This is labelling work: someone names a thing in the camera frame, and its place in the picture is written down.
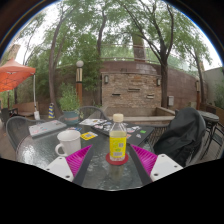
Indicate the dark patio chair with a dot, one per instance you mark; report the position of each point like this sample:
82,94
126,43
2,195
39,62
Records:
6,116

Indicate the yellow card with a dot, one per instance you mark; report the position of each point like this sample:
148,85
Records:
89,135

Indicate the black jacket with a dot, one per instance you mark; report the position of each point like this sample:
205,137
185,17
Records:
181,133

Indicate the wooden bench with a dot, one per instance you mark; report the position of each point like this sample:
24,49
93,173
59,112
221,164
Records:
25,108

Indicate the black metal chair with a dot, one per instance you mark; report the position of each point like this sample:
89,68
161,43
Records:
218,140

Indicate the black laptop with stickers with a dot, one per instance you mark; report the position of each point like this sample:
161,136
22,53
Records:
140,133

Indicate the white printed booklet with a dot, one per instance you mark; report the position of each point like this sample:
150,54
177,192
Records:
91,121

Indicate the blue yellow striped bollard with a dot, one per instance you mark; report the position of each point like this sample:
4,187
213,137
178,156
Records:
51,110

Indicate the white ceramic mug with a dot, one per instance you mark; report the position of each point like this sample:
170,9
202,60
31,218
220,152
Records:
70,141

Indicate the wall lantern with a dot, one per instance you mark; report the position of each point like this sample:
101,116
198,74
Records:
106,79
158,82

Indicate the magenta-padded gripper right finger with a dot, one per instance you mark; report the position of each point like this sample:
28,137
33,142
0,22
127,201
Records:
146,160

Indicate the potted green plant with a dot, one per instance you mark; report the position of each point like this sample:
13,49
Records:
69,100

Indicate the clear bottle with yellow label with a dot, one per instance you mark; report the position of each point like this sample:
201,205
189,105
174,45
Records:
118,143

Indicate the grey wall utility box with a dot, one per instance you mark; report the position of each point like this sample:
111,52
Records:
170,100

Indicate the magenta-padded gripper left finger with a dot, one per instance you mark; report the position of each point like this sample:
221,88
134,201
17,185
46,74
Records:
78,159

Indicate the globe-topped lamp post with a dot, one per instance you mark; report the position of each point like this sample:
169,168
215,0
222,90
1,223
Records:
79,83

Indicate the grey wicker chair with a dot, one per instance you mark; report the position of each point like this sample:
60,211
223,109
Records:
90,111
200,151
18,131

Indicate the round dark patio table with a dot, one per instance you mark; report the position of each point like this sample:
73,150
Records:
210,116

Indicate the orange patio umbrella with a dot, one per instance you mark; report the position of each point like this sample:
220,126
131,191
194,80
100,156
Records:
15,75

